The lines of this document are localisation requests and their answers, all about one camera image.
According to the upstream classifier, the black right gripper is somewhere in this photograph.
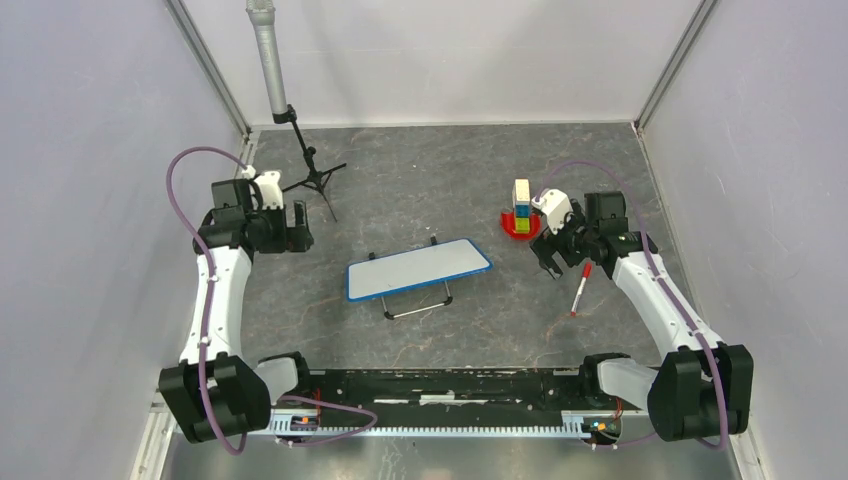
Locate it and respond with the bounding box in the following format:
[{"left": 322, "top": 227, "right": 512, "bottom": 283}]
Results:
[{"left": 529, "top": 199, "right": 598, "bottom": 279}]

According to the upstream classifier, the red white marker pen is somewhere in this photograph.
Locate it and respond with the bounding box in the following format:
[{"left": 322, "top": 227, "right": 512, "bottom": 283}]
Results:
[{"left": 570, "top": 262, "right": 593, "bottom": 317}]

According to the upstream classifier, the blue framed whiteboard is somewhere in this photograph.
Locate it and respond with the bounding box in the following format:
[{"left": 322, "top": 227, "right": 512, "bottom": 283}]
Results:
[{"left": 345, "top": 236, "right": 493, "bottom": 320}]

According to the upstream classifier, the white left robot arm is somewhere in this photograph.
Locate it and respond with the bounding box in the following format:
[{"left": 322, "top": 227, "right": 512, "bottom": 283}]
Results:
[{"left": 158, "top": 170, "right": 314, "bottom": 443}]

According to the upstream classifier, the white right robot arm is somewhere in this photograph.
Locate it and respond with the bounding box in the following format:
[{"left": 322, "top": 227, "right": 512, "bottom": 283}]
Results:
[{"left": 531, "top": 189, "right": 754, "bottom": 448}]

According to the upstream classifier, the green lego brick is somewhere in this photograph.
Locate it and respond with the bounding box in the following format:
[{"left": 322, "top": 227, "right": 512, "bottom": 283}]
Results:
[{"left": 513, "top": 216, "right": 532, "bottom": 235}]

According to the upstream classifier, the white lego brick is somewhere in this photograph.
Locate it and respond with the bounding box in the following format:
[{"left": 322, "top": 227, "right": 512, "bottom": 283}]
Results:
[{"left": 512, "top": 178, "right": 532, "bottom": 207}]

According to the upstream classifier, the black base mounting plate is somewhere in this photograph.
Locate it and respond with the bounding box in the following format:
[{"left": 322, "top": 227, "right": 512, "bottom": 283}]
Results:
[{"left": 272, "top": 368, "right": 636, "bottom": 431}]

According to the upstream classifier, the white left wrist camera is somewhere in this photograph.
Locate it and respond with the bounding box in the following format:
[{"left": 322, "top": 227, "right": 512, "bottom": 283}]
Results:
[{"left": 238, "top": 166, "right": 285, "bottom": 210}]

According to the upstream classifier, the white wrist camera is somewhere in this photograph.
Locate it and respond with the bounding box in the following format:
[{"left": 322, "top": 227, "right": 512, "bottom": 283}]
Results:
[
  {"left": 531, "top": 188, "right": 573, "bottom": 234},
  {"left": 238, "top": 166, "right": 285, "bottom": 210}
]

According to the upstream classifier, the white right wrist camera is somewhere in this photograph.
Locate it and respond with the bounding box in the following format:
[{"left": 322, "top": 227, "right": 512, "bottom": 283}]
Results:
[{"left": 531, "top": 188, "right": 573, "bottom": 234}]

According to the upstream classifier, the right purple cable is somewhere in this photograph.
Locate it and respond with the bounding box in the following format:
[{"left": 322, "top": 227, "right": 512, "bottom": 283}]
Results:
[{"left": 541, "top": 160, "right": 731, "bottom": 452}]

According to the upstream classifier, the purple cable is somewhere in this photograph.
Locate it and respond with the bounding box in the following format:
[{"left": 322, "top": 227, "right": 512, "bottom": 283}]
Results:
[
  {"left": 165, "top": 146, "right": 379, "bottom": 457},
  {"left": 541, "top": 160, "right": 731, "bottom": 452}
]

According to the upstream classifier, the slotted aluminium cable duct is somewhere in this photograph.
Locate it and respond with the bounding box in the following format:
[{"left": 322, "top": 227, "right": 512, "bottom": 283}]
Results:
[{"left": 249, "top": 410, "right": 614, "bottom": 440}]

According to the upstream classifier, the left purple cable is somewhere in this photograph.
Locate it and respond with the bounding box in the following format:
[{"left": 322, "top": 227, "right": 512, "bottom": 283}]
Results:
[{"left": 165, "top": 146, "right": 379, "bottom": 457}]

